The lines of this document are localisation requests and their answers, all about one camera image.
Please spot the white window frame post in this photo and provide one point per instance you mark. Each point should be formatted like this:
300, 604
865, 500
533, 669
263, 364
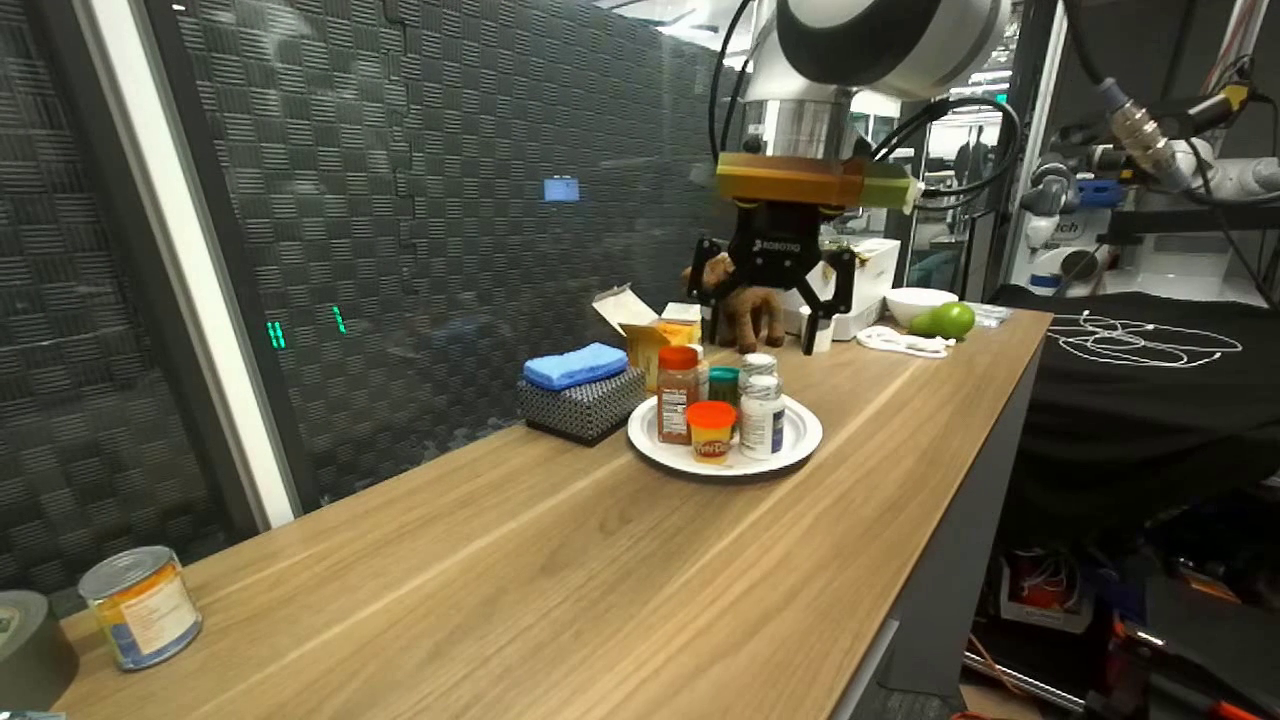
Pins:
186, 265

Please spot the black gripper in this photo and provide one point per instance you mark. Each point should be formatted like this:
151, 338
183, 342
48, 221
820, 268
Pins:
781, 245

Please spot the white bowl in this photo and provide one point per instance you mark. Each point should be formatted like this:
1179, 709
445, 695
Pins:
912, 302

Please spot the labelled tin can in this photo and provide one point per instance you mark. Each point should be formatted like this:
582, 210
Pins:
147, 609

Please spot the small yellow tub orange lid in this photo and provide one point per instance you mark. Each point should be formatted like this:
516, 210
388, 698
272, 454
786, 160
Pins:
713, 426

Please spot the black covered table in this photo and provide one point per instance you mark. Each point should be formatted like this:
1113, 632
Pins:
1145, 426

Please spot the white paper cup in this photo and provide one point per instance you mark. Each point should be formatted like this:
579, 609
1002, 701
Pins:
820, 338

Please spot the small green tub teal lid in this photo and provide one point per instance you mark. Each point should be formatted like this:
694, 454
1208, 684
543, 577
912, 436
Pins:
724, 385

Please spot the brown plush moose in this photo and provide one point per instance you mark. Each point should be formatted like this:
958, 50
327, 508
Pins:
753, 323

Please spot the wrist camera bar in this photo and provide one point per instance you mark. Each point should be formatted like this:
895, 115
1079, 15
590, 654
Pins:
815, 180

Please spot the white paper plate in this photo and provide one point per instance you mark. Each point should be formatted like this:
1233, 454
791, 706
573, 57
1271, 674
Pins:
800, 433

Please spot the blue folded cloth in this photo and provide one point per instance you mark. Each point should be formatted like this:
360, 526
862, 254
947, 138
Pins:
573, 364

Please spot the white pill bottle blue label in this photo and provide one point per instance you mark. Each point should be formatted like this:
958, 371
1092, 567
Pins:
763, 361
763, 420

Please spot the open yellow tea box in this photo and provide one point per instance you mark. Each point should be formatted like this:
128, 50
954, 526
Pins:
653, 332

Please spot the white crumpled cloth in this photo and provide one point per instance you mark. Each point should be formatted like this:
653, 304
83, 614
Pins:
905, 342

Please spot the green apple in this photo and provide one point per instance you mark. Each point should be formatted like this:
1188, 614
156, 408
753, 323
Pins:
954, 323

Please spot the large white cylindrical container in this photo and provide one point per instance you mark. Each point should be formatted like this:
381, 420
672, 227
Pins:
879, 287

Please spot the white bin red contents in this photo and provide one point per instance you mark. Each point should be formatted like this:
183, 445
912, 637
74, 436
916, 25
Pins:
1045, 600

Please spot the brown spice jar orange lid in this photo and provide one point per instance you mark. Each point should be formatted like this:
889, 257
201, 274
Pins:
676, 400

